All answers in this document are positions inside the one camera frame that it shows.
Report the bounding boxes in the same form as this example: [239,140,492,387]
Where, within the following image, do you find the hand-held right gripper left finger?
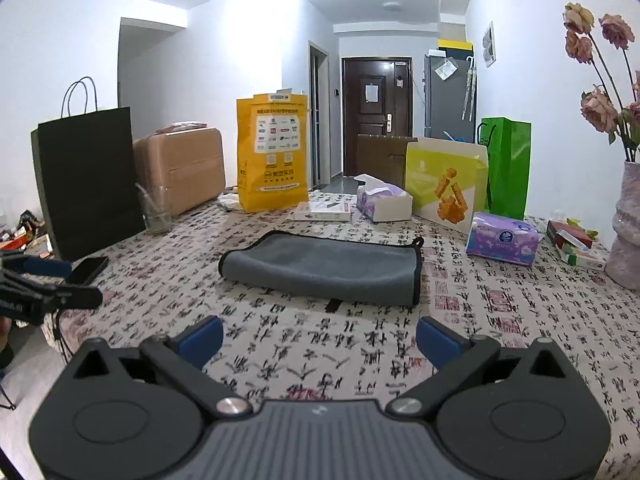
[74,315,252,421]

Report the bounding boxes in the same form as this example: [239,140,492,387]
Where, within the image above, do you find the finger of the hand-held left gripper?
[0,252,74,281]
[0,272,104,325]

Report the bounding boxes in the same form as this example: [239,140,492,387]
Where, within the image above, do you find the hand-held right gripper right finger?
[390,315,572,419]

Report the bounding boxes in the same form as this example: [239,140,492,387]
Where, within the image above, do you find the grey towel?
[219,230,425,307]

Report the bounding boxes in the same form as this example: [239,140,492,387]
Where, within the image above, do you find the black phone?
[63,256,110,287]

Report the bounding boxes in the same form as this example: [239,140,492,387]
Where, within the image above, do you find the pile of small clutter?
[0,209,54,257]

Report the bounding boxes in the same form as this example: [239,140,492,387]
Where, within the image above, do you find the calligraphy printed tablecloth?
[42,187,640,480]

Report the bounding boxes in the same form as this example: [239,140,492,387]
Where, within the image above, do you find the black paper bag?
[31,76,147,262]

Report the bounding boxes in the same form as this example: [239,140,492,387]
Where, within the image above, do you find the clear glass cup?
[135,183,175,234]

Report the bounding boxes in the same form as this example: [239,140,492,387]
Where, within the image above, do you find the purple tissue pack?
[465,211,545,267]

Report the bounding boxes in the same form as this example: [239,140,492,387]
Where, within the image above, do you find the white plastic bag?
[217,187,247,212]

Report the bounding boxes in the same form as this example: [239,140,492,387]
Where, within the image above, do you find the open purple tissue box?
[353,173,414,223]

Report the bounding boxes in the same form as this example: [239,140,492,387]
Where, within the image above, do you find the yellow-green gift bag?
[404,139,490,236]

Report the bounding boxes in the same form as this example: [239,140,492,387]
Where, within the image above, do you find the red small box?
[545,219,594,250]

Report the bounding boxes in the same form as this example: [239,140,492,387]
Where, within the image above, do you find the tan suitcase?
[132,122,226,217]

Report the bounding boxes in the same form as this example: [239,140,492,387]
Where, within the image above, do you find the yellow printed bag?
[236,91,310,214]

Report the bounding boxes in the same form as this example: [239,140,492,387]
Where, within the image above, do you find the white green small box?
[555,230,608,272]

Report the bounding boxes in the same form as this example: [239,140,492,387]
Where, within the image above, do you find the white flat box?
[293,201,352,222]

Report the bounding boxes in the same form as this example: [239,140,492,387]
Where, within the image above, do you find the green gift bag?
[480,117,532,221]

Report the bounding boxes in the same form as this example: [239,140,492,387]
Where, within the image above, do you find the brown cardboard box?
[356,134,419,189]

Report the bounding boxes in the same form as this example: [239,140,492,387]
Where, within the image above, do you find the pink textured vase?
[604,160,640,290]

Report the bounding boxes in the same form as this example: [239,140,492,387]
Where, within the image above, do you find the dark brown door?
[341,56,414,177]

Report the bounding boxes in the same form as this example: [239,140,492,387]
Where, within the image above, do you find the grey refrigerator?
[423,52,479,142]

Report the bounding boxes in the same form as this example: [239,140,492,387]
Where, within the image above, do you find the hanging folded umbrella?
[462,57,476,122]

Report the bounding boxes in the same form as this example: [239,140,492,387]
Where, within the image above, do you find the white paper note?
[433,57,459,81]

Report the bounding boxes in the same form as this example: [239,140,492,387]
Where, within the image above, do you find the dried pink flowers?
[563,2,640,164]

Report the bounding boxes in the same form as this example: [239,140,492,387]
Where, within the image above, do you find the yellow black box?
[437,37,474,56]

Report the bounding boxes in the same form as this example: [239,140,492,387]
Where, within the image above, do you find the wall picture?
[482,21,497,69]

